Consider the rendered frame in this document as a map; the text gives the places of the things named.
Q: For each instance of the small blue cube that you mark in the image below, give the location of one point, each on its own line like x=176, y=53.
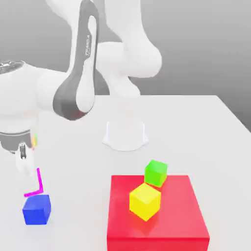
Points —
x=36, y=210

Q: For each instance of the large red box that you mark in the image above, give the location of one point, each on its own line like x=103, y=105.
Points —
x=176, y=215

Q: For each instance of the small green cube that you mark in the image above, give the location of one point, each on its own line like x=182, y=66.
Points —
x=155, y=173

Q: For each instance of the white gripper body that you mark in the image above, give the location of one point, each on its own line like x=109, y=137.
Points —
x=27, y=164

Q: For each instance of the small yellow cube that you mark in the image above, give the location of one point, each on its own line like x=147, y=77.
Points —
x=144, y=202

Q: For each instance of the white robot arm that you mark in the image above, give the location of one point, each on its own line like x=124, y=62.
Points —
x=127, y=58

